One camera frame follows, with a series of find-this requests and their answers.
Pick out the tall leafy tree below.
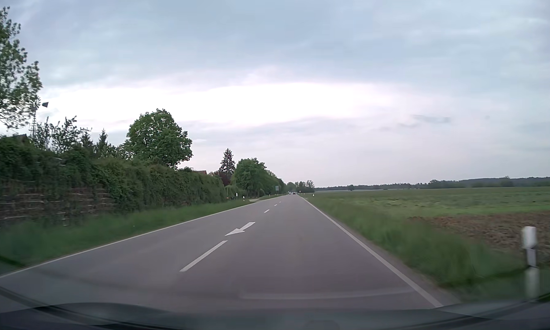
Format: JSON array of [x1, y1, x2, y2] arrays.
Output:
[[0, 6, 43, 137]]

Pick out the road markings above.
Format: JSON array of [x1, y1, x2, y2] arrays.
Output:
[[0, 194, 443, 308]]

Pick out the distant wood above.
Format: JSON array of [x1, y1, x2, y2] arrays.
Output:
[[315, 175, 550, 191]]

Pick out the bushes behind barrier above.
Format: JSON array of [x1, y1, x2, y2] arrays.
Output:
[[31, 116, 124, 159]]

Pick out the grass verge with field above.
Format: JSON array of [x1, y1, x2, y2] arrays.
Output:
[[301, 186, 550, 301]]

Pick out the overgrown wooden noise barrier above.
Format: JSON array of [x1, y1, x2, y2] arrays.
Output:
[[0, 137, 229, 230]]

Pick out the group of green trees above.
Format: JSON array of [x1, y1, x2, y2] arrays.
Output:
[[233, 158, 286, 198]]

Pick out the grey asphalt road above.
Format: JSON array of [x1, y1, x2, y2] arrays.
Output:
[[0, 194, 461, 314]]

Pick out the small wind wheel on mast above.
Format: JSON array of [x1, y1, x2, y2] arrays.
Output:
[[28, 97, 49, 139]]

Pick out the car's own bonnet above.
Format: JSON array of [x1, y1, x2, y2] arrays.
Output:
[[0, 285, 550, 330]]

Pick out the dark conifer tree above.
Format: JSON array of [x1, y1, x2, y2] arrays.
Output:
[[218, 148, 236, 180]]

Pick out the large round green tree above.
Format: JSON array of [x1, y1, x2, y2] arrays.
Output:
[[120, 108, 193, 168]]

